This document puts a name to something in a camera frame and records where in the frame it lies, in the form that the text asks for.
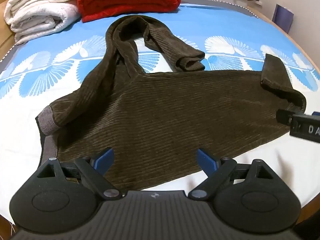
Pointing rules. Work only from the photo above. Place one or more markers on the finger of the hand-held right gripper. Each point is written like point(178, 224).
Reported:
point(305, 128)
point(283, 116)

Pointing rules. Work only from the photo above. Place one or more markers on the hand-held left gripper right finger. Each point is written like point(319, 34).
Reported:
point(206, 160)

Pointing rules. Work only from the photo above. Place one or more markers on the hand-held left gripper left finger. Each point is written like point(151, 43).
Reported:
point(105, 158)

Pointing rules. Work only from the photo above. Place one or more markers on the dark brown ribbed sweater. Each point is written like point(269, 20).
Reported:
point(162, 117)

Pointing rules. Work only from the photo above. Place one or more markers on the purple paper bag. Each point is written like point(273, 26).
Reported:
point(283, 17)

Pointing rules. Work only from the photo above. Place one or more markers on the blue and white bed sheet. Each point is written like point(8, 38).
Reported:
point(225, 25)

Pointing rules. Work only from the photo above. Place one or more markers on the red folded blanket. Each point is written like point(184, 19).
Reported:
point(125, 0)

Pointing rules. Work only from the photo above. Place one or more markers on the white folded blanket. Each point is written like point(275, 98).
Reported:
point(40, 10)

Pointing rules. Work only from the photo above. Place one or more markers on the wooden bed frame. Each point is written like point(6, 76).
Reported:
point(5, 37)

